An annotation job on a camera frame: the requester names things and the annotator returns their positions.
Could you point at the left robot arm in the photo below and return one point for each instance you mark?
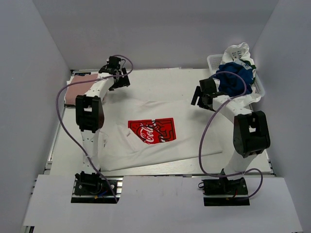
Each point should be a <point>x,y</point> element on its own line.
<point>90,113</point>

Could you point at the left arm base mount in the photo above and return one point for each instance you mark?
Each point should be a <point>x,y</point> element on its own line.
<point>92,189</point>

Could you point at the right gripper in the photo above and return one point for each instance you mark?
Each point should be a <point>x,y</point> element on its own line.
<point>197,93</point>

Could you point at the folded pink t-shirt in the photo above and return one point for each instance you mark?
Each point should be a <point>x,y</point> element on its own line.
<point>78,89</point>

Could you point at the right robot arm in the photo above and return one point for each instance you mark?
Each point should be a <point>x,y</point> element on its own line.
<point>250,128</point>

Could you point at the green and white t-shirt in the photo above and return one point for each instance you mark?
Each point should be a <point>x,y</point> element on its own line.
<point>249,70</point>

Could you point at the blue t-shirt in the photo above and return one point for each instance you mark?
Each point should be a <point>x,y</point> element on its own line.
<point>229,83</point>

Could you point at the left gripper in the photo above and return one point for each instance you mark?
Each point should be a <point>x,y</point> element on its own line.
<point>124,82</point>

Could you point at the white red-print t-shirt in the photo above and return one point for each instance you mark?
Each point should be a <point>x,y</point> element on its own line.
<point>142,133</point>

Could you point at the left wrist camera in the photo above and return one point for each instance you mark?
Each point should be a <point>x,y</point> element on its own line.
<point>114,62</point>

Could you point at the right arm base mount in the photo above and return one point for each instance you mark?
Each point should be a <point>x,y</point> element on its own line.
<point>224,192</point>

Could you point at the white plastic basket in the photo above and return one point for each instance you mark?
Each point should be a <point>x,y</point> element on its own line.
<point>214,61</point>

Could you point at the white printed t-shirt in basket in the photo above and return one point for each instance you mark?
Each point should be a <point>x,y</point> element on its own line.
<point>241,52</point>

